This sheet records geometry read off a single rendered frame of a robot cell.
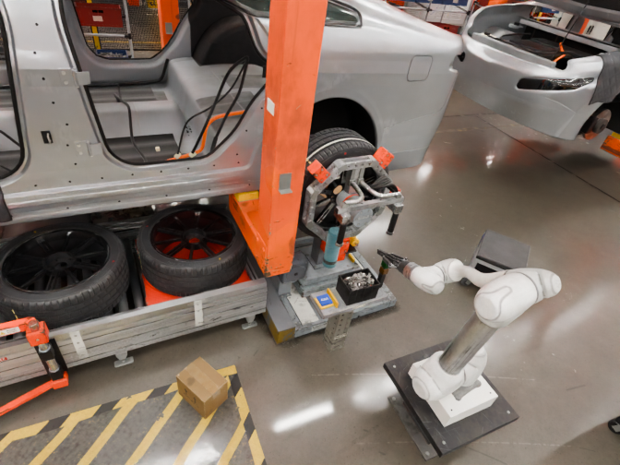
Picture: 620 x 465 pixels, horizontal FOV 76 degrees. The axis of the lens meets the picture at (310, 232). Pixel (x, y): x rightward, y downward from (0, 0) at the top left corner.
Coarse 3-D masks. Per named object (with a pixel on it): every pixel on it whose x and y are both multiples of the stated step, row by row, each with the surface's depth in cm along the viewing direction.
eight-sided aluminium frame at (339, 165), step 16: (336, 160) 213; (352, 160) 216; (368, 160) 217; (336, 176) 212; (320, 192) 215; (384, 192) 238; (304, 208) 223; (384, 208) 246; (304, 224) 227; (352, 224) 252; (368, 224) 250
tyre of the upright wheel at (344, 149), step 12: (324, 132) 226; (336, 132) 226; (348, 132) 229; (312, 144) 221; (324, 144) 219; (336, 144) 216; (348, 144) 216; (360, 144) 219; (312, 156) 216; (324, 156) 212; (336, 156) 215; (348, 156) 219; (312, 180) 218; (300, 204) 225; (300, 216) 231; (300, 228) 237
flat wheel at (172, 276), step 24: (168, 216) 255; (192, 216) 266; (216, 216) 264; (144, 240) 235; (168, 240) 240; (216, 240) 246; (240, 240) 245; (144, 264) 230; (168, 264) 222; (192, 264) 224; (216, 264) 227; (240, 264) 245; (168, 288) 230; (192, 288) 230; (216, 288) 237
